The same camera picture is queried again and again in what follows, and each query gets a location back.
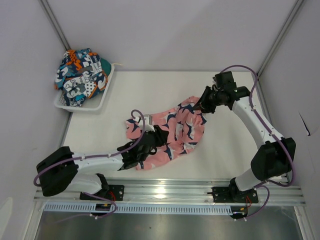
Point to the pink shark print shorts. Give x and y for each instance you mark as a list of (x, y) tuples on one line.
[(185, 128)]

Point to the white plastic basket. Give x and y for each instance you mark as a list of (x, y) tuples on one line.
[(90, 106)]

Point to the right aluminium frame post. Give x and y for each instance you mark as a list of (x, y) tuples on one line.
[(281, 35)]

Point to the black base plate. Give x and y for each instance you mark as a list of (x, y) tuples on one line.
[(115, 193), (235, 195)]

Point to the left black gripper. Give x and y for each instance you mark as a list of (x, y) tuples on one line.
[(160, 135)]

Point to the aluminium frame post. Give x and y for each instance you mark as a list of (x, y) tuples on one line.
[(54, 23), (281, 35)]

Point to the left aluminium frame post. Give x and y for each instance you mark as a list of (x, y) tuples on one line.
[(54, 23)]

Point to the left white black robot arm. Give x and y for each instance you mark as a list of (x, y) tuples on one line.
[(64, 170)]

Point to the aluminium mounting rail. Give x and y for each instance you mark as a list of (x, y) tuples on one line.
[(200, 192)]

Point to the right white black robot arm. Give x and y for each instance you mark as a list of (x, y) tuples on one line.
[(275, 153)]

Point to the slotted white cable duct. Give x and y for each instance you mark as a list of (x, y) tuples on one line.
[(134, 208)]

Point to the blue patterned shorts pile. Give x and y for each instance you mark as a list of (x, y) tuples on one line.
[(82, 75)]

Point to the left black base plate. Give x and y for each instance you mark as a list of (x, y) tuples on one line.
[(115, 193)]

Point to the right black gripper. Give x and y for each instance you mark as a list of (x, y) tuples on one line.
[(203, 102)]

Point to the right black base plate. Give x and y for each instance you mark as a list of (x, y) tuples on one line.
[(235, 195)]

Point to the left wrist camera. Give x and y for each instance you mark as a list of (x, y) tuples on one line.
[(146, 123)]

